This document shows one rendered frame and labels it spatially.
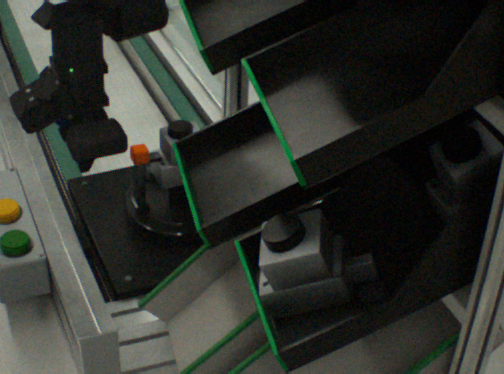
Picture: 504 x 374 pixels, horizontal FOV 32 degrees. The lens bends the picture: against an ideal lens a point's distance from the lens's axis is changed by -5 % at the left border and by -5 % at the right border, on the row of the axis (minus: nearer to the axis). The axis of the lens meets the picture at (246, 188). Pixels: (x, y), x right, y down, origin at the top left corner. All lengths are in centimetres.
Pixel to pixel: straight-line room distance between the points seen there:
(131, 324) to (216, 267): 14
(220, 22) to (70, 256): 48
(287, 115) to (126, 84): 96
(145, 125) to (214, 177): 62
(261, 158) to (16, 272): 42
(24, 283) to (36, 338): 7
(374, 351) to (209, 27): 30
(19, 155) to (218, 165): 53
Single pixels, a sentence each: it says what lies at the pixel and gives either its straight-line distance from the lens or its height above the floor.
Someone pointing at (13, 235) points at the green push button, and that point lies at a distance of 113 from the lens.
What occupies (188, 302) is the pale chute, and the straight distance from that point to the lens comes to 95.
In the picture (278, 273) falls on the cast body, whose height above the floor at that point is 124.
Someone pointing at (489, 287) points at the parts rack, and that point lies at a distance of 61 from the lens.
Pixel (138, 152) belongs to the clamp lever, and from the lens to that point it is 107.
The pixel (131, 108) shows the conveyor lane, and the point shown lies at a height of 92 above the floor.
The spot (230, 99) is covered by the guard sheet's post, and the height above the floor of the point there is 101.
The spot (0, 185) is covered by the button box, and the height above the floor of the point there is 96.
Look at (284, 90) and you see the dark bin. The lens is 63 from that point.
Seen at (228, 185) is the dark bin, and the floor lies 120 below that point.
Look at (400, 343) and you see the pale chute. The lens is 76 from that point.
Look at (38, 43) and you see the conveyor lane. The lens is 171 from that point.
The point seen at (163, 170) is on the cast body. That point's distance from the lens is 108.
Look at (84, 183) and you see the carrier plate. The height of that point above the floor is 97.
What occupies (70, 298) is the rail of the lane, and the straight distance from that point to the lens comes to 105.
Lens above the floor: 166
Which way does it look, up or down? 35 degrees down
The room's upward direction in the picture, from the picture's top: 2 degrees clockwise
